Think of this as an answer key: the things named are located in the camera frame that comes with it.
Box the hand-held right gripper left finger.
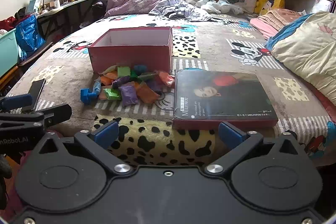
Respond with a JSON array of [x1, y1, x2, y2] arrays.
[[34, 120, 132, 175]]

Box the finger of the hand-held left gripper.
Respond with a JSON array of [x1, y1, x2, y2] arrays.
[[0, 94, 33, 111], [0, 104, 72, 132]]

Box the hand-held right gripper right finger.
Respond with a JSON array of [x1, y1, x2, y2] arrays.
[[205, 121, 307, 175]]

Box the dark portrait print box lid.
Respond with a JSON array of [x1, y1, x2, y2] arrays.
[[172, 69, 279, 130]]

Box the blue plastic toy bolt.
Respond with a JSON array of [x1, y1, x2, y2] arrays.
[[80, 88, 101, 105]]

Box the pile of coloured clay packets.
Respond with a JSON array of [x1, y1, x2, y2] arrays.
[[93, 64, 176, 107]]

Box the pink cardboard box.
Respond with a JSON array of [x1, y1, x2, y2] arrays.
[[87, 27, 174, 75]]

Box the black smartphone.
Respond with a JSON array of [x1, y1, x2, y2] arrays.
[[21, 78, 47, 112]]

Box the teal storage bin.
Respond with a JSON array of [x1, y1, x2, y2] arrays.
[[0, 28, 20, 77]]

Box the blue shopping bag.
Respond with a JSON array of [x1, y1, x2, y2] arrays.
[[14, 15, 46, 59]]

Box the red cloth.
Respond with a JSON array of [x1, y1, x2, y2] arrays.
[[0, 17, 17, 30]]

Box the pale blue packet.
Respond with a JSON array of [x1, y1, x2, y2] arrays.
[[26, 0, 41, 13]]

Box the cream quilt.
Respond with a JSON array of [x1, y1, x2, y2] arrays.
[[270, 11, 336, 106]]

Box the black desk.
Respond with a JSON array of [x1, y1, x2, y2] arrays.
[[37, 0, 100, 35]]

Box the pink folded blanket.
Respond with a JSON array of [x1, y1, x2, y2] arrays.
[[249, 17, 285, 39]]

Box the folded pink blankets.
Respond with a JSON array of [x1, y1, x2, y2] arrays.
[[259, 9, 302, 29]]

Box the white crumpled clothes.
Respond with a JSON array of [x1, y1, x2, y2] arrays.
[[181, 0, 252, 14]]

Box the white plush toy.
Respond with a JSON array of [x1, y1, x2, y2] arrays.
[[243, 0, 259, 14]]

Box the grey plaid cloth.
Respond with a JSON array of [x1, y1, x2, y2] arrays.
[[148, 0, 213, 22]]

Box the dark wooden headboard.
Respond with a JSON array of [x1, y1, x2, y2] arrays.
[[282, 0, 336, 14]]

